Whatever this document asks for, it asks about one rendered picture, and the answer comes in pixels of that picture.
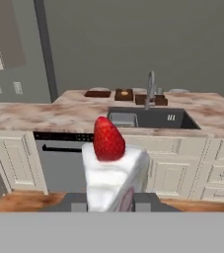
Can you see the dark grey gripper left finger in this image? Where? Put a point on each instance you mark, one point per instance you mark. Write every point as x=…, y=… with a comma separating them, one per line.
x=74, y=202

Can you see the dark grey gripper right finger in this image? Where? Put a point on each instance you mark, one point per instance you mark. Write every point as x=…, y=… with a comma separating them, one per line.
x=146, y=202

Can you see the white cake slice with strawberry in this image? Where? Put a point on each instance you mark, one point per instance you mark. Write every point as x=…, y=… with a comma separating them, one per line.
x=112, y=178

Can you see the wide brown tray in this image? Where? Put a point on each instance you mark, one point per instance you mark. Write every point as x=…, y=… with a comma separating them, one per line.
x=159, y=100

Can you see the brown tray with donut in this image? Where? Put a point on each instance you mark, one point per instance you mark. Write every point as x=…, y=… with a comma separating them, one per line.
x=118, y=97

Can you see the tan donut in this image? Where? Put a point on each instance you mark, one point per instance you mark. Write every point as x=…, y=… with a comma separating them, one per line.
x=124, y=93

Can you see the empty brown tray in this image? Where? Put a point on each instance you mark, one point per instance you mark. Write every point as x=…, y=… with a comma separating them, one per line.
x=97, y=94

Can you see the grey dishwasher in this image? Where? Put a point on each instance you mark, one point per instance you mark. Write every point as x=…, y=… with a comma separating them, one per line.
x=62, y=171

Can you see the cream cupboard door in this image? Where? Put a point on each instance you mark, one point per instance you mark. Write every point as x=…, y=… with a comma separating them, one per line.
x=18, y=158
x=171, y=178

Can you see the cream panel under sink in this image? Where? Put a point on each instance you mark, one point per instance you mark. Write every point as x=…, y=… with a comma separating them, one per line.
x=163, y=145

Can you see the dark grey sink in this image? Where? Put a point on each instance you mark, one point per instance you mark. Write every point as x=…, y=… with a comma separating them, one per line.
x=163, y=119

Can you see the white plate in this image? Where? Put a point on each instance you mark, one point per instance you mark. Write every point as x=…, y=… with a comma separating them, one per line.
x=179, y=90

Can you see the grey metal tap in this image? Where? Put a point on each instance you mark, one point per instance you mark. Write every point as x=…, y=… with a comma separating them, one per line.
x=150, y=82

